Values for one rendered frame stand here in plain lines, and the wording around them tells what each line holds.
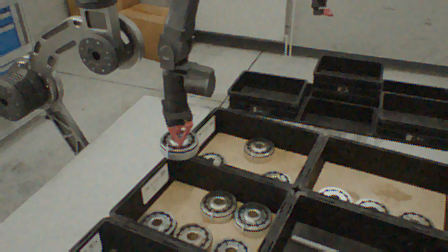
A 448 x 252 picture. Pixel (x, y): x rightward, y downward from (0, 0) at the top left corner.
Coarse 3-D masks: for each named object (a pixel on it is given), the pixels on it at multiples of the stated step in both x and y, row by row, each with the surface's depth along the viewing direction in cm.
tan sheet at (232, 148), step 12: (216, 144) 146; (228, 144) 145; (240, 144) 146; (228, 156) 140; (240, 156) 140; (276, 156) 140; (288, 156) 140; (300, 156) 140; (252, 168) 134; (264, 168) 134; (276, 168) 134; (288, 168) 134; (300, 168) 134
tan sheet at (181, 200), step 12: (168, 192) 125; (180, 192) 125; (192, 192) 125; (204, 192) 125; (156, 204) 121; (168, 204) 121; (180, 204) 121; (192, 204) 121; (240, 204) 120; (180, 216) 117; (192, 216) 117; (216, 228) 113; (228, 228) 113; (216, 240) 109; (252, 240) 109
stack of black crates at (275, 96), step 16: (240, 80) 244; (256, 80) 250; (272, 80) 246; (288, 80) 243; (304, 80) 239; (240, 96) 226; (256, 96) 223; (272, 96) 244; (288, 96) 244; (304, 96) 244; (256, 112) 229; (272, 112) 226; (288, 112) 222
